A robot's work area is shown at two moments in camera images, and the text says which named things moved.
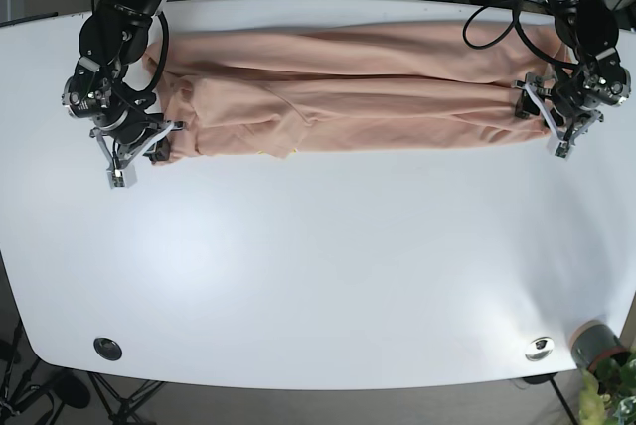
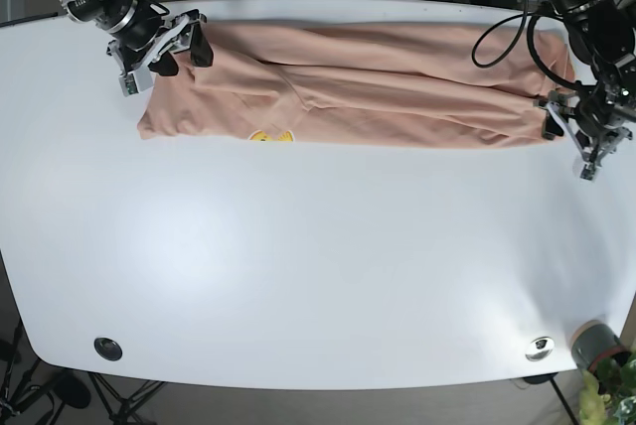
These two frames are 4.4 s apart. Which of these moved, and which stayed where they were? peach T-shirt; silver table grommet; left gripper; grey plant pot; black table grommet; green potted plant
Moved: left gripper; peach T-shirt
Stayed: silver table grommet; green potted plant; grey plant pot; black table grommet
